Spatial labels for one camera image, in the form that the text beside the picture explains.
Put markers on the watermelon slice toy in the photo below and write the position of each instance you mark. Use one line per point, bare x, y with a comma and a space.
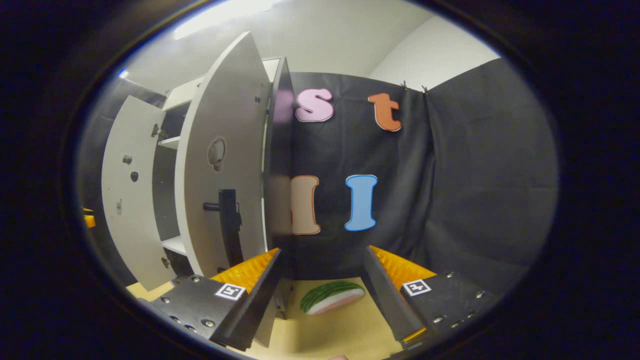
332, 297

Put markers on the black backdrop cloth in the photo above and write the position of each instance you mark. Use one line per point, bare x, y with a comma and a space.
475, 175

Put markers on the black binder clip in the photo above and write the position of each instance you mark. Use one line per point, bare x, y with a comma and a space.
405, 86
425, 89

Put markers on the white cabinet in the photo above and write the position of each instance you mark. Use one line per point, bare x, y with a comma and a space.
280, 150

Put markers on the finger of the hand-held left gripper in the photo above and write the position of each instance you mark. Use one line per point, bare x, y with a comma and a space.
90, 220

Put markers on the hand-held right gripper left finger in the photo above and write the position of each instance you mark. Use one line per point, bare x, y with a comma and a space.
260, 295

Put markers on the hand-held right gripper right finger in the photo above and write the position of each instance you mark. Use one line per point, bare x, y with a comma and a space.
387, 295

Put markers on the white cabinet door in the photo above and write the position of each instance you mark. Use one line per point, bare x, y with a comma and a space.
225, 100
132, 200

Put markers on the white cabinet shelf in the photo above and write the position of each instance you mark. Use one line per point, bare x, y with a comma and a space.
170, 142

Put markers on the metal door hinge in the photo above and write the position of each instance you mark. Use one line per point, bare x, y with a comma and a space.
157, 131
165, 262

